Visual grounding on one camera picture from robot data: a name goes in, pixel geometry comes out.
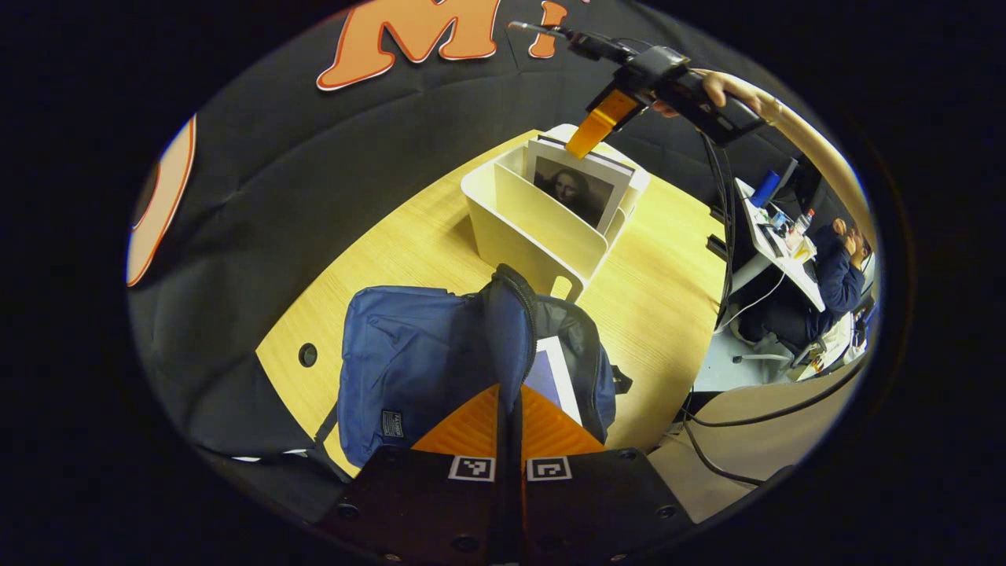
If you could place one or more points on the white spine book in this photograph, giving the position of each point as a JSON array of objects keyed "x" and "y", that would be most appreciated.
[{"x": 578, "y": 192}]

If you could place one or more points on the blue schoolbag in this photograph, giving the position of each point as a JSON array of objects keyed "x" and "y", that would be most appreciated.
[{"x": 416, "y": 362}]

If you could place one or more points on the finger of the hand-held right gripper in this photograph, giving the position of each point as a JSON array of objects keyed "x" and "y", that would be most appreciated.
[{"x": 597, "y": 126}]

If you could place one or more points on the blue spine book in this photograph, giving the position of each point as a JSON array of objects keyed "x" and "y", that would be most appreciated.
[{"x": 550, "y": 377}]

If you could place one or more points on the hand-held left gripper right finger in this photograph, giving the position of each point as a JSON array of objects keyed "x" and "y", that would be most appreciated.
[{"x": 597, "y": 503}]

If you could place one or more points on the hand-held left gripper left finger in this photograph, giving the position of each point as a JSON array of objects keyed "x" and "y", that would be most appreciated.
[{"x": 409, "y": 503}]

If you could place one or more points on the white office desk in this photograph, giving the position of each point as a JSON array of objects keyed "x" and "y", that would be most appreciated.
[{"x": 786, "y": 263}]

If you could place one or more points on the blue bottle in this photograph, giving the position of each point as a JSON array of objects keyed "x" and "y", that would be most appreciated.
[{"x": 764, "y": 189}]

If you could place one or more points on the black backdrop cloth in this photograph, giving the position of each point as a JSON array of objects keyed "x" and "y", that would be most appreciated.
[{"x": 259, "y": 196}]

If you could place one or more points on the white bookshelf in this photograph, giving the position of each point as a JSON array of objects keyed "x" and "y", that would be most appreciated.
[{"x": 534, "y": 236}]

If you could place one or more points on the dark computer monitor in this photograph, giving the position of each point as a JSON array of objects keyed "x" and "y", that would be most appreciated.
[{"x": 803, "y": 185}]

